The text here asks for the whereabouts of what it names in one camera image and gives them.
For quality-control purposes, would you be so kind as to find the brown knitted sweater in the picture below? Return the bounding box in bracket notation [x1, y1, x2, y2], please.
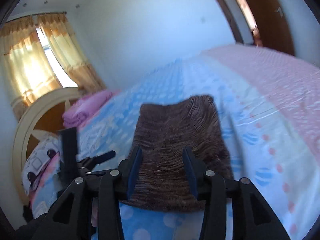
[125, 95, 233, 212]

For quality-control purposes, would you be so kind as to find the white patterned pillow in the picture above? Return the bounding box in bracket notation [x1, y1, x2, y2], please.
[22, 135, 61, 196]

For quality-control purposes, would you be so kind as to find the folded pink quilt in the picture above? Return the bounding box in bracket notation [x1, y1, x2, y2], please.
[62, 89, 119, 128]

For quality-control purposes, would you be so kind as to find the cream and wood headboard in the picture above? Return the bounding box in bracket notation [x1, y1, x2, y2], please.
[12, 87, 85, 205]

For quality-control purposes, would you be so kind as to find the yellow patterned curtain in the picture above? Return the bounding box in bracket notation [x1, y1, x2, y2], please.
[1, 13, 106, 120]

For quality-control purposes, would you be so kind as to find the blue patterned bed blanket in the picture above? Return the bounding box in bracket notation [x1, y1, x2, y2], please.
[78, 45, 319, 239]

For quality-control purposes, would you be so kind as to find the brown wooden door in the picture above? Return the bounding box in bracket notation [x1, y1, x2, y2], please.
[245, 0, 295, 56]

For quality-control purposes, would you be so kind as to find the silver door handle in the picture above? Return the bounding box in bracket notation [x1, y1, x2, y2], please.
[274, 7, 284, 17]

